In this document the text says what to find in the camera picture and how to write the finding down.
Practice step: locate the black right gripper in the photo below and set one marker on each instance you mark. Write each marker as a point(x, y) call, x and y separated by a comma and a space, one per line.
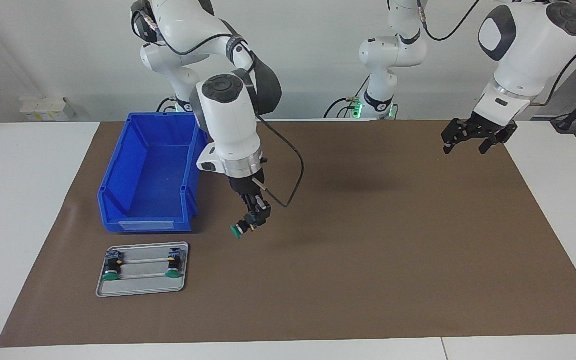
point(248, 185)

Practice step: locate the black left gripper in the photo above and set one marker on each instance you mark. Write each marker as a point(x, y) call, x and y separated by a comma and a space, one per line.
point(483, 127)

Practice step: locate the green push button switch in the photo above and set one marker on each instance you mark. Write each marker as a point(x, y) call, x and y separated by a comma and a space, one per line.
point(240, 229)
point(173, 264)
point(113, 267)

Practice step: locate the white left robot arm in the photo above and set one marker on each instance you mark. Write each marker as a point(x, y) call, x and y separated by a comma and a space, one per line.
point(533, 50)

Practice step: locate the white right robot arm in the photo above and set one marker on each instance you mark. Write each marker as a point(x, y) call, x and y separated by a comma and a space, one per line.
point(228, 120)

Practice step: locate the brown table mat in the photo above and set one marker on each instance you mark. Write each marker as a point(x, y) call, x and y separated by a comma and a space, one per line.
point(318, 275)

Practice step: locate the blue plastic storage bin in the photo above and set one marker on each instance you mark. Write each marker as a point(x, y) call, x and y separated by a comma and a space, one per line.
point(153, 175)

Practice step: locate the thin metal rod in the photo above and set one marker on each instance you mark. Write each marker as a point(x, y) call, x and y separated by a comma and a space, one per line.
point(143, 275)
point(143, 261)

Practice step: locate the silver metal tray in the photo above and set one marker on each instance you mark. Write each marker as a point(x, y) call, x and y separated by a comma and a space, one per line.
point(143, 290)

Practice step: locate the white wall box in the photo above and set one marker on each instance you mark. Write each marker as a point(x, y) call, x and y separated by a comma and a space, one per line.
point(43, 110)

